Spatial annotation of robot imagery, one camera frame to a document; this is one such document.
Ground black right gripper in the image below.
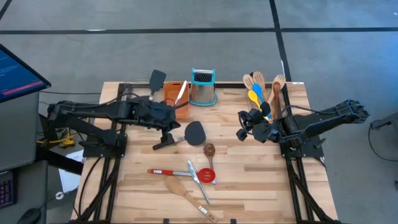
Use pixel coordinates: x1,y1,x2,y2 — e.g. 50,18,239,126
248,101,287,144

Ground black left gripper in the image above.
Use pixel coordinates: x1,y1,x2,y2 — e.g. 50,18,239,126
132,99,181,143

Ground yellow silicone spoon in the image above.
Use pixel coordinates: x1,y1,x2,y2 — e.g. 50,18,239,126
248,90,270,121

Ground blue silicone spoon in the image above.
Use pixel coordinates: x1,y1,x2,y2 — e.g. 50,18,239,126
252,83,273,121

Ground black oval-head spatula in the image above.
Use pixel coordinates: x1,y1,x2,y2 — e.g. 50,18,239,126
152,120,207,151

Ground small brown wooden spoon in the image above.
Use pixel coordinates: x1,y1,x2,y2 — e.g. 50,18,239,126
272,81,282,119

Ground wooden slotted spatula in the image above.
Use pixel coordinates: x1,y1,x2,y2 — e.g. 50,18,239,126
242,73,254,91

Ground oval slotted wooden spoon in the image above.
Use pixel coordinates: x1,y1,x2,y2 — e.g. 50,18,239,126
252,71,266,91

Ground wooden fork spoon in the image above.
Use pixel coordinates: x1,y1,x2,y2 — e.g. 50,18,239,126
268,73,286,104

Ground black square-head spatula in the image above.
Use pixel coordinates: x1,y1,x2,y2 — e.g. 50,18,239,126
148,69,167,102

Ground dark wooden spoon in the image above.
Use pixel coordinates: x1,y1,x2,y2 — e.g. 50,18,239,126
203,142,218,185

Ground orange plastic bin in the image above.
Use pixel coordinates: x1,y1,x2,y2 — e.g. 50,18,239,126
163,81,190,120

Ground large labelled wooden spoon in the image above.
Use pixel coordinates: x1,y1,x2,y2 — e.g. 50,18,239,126
164,175,219,224

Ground teal steel box grater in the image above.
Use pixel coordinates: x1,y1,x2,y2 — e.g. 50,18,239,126
189,67,218,107

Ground red slotted spoon steel shank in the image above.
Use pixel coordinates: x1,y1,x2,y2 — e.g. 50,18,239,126
147,167,216,184

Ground heavy steel table knife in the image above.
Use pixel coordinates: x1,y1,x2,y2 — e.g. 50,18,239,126
187,160,211,205

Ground white paper sheet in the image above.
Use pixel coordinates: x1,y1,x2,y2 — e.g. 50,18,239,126
58,149,85,194

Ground grey desk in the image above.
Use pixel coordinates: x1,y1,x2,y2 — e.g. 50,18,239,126
0,91,49,224

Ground black computer mouse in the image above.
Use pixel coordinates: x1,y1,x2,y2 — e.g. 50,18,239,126
17,207,42,224

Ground monitor with blue screen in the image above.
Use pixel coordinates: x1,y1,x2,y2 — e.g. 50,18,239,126
0,43,52,103

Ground black keyboard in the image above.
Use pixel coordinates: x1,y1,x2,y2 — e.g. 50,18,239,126
0,170,17,209

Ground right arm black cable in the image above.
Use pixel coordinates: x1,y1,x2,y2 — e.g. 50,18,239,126
238,110,250,133

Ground black aluminium table frame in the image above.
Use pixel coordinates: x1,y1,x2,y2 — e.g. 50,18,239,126
74,73,341,224

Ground yellow cable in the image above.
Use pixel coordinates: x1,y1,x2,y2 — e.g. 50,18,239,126
37,129,76,149

